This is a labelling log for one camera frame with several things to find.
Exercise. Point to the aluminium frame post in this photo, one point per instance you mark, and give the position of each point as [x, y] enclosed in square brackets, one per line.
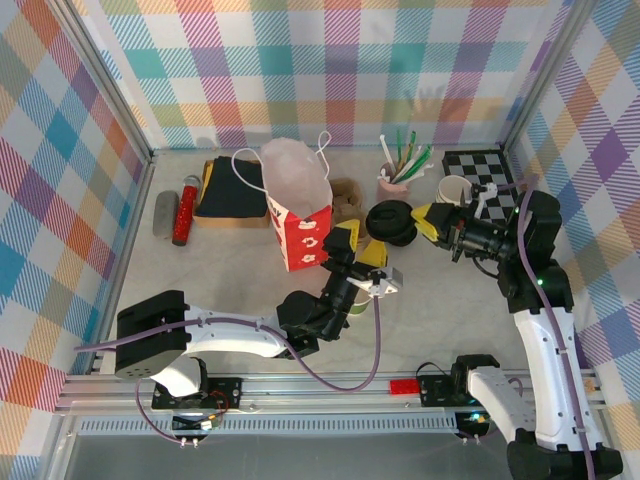
[545, 75]
[107, 85]

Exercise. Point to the green white paper cup stack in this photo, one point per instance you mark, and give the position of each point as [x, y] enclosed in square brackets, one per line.
[452, 187]

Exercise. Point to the black grey chessboard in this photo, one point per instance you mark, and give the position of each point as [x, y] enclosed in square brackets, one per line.
[480, 165]

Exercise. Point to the small connector board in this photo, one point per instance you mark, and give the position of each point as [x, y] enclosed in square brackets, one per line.
[470, 417]
[197, 422]

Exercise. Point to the aluminium frame rail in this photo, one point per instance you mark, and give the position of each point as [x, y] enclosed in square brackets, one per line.
[350, 147]
[125, 260]

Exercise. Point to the brown pulp cup carrier stack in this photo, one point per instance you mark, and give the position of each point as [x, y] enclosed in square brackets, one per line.
[345, 192]

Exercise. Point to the red white paper gift bag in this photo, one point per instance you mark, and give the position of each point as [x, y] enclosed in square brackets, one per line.
[305, 240]

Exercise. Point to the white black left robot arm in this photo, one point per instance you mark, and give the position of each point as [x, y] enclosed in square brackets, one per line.
[230, 337]

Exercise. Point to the pink straw holder cup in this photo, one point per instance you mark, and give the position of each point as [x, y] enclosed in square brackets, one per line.
[392, 195]

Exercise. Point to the red glitter toy microphone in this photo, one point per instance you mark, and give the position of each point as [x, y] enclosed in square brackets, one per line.
[184, 215]

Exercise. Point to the green paper coffee cup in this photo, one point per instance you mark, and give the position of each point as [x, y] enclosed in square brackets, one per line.
[361, 306]

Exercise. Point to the wide aluminium base rail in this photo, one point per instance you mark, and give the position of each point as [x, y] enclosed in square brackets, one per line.
[325, 397]

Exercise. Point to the tan wooden stirrer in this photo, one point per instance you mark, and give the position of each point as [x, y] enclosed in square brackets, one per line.
[406, 157]

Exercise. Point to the white wrapped straw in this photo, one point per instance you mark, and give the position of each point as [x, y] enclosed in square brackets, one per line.
[417, 168]

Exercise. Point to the navy napkin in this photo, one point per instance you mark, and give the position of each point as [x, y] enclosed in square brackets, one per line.
[235, 195]

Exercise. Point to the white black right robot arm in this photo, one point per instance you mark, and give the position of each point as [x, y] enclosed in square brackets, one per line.
[545, 360]

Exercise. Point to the yellow napkin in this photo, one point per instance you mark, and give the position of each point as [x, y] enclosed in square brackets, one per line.
[206, 175]

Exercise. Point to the white plastic straw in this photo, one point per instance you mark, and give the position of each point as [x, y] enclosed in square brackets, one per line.
[385, 147]

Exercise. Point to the green plastic straw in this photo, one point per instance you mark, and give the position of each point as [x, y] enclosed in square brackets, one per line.
[422, 155]

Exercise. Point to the small wooden tag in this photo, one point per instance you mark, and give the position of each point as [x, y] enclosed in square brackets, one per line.
[591, 386]

